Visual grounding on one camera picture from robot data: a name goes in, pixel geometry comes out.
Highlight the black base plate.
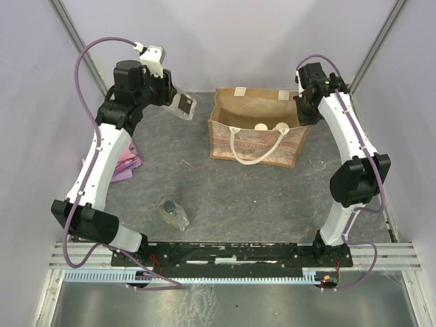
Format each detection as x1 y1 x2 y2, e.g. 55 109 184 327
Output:
110 240 354 273

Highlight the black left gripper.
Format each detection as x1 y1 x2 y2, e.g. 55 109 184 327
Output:
135 65 177 109

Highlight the aluminium front rail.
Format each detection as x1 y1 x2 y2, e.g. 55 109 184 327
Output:
47 241 423 270

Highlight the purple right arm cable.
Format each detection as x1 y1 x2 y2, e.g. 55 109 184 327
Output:
296 54 388 290

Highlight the brown canvas tote bag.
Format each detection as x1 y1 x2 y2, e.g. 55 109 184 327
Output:
208 87 311 168

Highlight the yellow-green lotion bottle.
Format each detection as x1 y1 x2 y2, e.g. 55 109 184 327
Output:
255 123 268 131

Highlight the pink tissue pack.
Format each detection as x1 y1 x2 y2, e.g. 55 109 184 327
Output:
81 141 144 183

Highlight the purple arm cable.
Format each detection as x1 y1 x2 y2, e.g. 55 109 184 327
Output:
296 54 388 290
63 36 187 291

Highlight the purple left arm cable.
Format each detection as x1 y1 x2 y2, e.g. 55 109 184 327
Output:
63 36 187 291

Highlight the beige lotion bottle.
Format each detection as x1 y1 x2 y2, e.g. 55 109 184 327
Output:
274 122 290 130

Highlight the clear square bottle dark label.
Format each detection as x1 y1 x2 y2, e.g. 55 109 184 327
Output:
162 87 197 121

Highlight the aluminium frame post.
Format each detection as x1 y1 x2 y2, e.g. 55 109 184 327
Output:
48 0 108 95

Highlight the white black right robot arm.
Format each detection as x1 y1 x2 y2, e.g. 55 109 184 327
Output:
294 61 391 266

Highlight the clear square bottle yellow liquid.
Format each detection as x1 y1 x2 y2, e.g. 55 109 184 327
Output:
158 198 189 232

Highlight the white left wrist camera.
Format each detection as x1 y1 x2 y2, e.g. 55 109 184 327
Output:
140 45 166 78

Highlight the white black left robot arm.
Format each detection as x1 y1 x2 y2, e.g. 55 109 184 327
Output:
51 59 180 266

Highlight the blue slotted cable duct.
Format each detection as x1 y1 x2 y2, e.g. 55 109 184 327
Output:
63 267 338 283

